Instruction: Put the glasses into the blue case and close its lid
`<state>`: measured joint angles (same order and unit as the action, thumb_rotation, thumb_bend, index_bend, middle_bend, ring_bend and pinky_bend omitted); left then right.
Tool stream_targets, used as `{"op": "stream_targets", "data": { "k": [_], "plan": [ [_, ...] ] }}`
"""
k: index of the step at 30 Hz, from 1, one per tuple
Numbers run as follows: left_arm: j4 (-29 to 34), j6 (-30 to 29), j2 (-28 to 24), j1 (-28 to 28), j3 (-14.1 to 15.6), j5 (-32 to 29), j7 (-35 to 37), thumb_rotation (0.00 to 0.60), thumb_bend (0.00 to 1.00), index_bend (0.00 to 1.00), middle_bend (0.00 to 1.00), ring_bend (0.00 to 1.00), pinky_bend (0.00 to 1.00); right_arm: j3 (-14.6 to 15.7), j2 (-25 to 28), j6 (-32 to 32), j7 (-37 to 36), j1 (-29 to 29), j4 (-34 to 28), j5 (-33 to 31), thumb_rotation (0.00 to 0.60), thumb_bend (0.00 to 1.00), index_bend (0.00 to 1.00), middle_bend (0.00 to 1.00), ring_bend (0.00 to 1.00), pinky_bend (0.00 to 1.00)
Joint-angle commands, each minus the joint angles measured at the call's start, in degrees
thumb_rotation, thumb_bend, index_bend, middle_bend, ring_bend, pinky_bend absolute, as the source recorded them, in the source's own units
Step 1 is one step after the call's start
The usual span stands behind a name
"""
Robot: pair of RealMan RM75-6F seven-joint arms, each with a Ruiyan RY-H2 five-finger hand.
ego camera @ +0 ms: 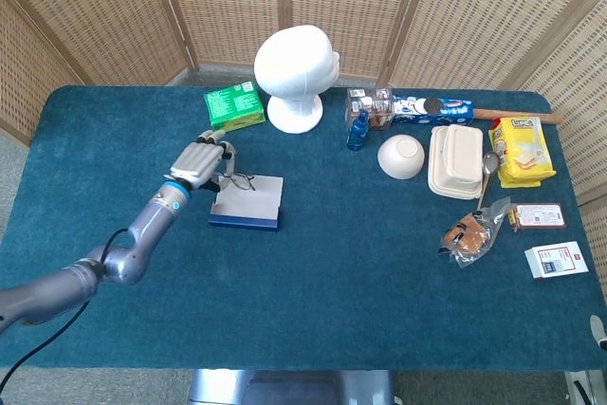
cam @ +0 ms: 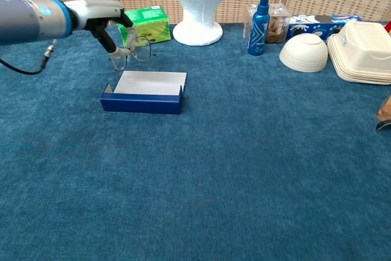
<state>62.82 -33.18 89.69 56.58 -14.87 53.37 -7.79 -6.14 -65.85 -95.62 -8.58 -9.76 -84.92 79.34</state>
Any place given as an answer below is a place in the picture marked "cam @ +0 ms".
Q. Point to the blue table cloth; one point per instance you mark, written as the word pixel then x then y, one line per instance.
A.
pixel 214 166

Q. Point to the blue glasses case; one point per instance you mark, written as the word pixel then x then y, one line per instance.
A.
pixel 140 103

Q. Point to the thin-framed eyeglasses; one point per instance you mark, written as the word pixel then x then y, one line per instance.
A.
pixel 143 50

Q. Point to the bread in clear bag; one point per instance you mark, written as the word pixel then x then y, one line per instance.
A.
pixel 385 114

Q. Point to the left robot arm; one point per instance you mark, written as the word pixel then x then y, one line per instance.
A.
pixel 27 19

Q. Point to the cream lunch box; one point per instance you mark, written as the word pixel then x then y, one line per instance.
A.
pixel 360 53

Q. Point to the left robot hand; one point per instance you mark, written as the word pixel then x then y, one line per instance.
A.
pixel 97 7

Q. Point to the cream upturned bowl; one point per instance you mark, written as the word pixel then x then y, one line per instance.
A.
pixel 302 53

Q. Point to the blue cookie box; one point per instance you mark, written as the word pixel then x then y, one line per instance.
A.
pixel 305 24

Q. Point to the green cardboard box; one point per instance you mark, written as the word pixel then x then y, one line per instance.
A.
pixel 152 25

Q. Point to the blue spray bottle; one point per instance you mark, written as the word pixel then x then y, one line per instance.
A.
pixel 258 31

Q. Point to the clear plastic biscuit box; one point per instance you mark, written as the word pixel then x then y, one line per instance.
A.
pixel 276 25

